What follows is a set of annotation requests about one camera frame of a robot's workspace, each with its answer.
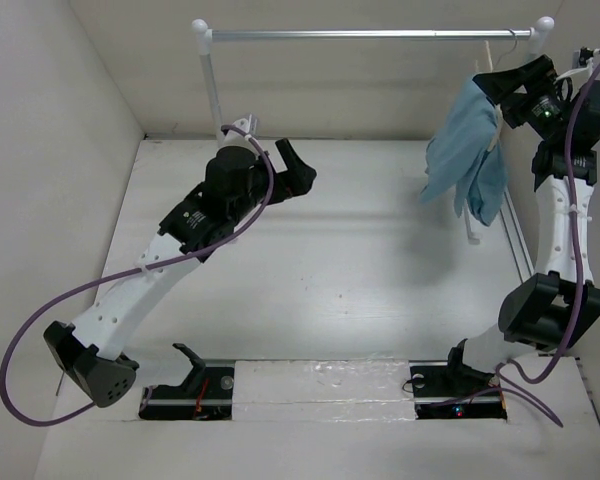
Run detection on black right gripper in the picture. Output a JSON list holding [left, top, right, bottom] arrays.
[[474, 54, 569, 142]]

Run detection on cream plastic hanger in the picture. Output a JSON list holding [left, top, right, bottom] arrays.
[[472, 29, 531, 151]]

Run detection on light blue trousers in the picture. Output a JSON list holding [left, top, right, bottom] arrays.
[[419, 77, 508, 226]]

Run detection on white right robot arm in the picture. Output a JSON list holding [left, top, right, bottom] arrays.
[[442, 55, 600, 394]]

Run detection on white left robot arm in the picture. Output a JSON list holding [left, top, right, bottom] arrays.
[[43, 139, 317, 408]]

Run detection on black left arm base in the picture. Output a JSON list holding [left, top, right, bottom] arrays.
[[138, 343, 236, 421]]

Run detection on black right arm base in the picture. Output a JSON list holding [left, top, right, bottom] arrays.
[[402, 342, 507, 420]]

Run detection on white clothes rack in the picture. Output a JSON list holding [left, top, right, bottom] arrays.
[[189, 16, 556, 246]]

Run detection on white foam block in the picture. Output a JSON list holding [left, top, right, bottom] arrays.
[[232, 359, 415, 423]]

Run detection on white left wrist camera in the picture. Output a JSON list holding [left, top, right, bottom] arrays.
[[221, 113, 259, 138]]

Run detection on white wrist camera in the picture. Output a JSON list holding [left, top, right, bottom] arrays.
[[221, 113, 259, 138], [572, 47, 600, 69]]

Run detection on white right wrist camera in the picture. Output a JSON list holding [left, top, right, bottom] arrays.
[[572, 47, 600, 69]]

